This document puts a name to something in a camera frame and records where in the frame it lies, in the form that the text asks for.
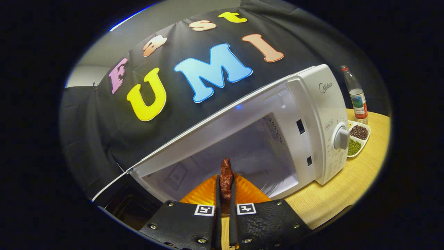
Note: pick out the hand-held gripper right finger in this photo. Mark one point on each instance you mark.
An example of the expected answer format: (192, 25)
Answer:
(232, 229)

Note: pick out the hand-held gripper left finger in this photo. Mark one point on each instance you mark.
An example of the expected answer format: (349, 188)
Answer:
(217, 229)

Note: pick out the dried meat strip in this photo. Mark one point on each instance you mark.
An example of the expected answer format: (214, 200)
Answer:
(226, 177)

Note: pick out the white toaster oven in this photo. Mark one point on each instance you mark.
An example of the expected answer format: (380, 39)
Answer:
(312, 104)

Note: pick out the white divided dish of beans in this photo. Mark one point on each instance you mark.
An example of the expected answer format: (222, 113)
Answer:
(359, 132)

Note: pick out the clear plastic water bottle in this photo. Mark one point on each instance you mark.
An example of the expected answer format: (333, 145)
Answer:
(357, 97)

